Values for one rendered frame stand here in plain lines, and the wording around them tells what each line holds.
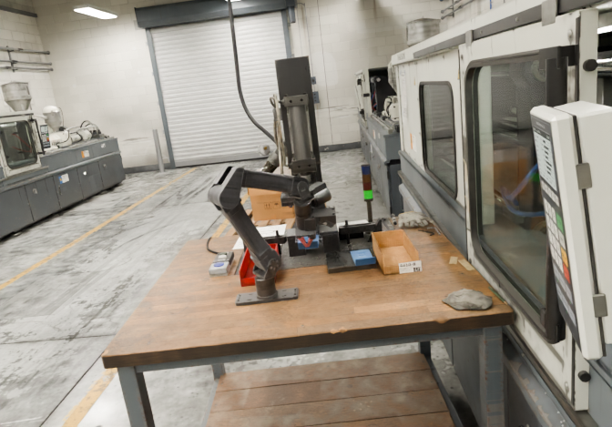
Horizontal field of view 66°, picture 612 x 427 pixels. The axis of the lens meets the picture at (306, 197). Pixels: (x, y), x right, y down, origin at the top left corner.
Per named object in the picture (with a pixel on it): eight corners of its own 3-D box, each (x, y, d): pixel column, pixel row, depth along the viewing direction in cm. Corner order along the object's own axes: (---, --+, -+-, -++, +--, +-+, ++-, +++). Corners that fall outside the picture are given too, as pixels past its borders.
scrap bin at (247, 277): (240, 287, 161) (238, 270, 159) (249, 260, 185) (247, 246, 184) (275, 283, 161) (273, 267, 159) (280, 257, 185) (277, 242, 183)
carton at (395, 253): (383, 277, 156) (382, 255, 155) (372, 251, 181) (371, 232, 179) (422, 273, 156) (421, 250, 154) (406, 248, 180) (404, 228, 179)
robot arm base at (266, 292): (234, 274, 152) (230, 282, 145) (295, 267, 151) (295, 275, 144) (238, 296, 154) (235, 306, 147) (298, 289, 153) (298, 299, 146)
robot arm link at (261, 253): (274, 259, 153) (220, 180, 139) (284, 264, 148) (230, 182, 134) (260, 272, 151) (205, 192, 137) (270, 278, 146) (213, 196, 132)
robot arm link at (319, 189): (320, 198, 162) (310, 167, 158) (335, 202, 155) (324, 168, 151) (293, 213, 157) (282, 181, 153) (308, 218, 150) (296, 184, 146)
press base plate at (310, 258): (236, 282, 173) (234, 274, 173) (250, 238, 222) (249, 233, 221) (411, 262, 172) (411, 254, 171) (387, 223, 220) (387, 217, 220)
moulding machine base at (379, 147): (360, 152, 1027) (355, 107, 1005) (406, 147, 1019) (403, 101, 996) (388, 227, 493) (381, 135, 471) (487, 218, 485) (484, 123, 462)
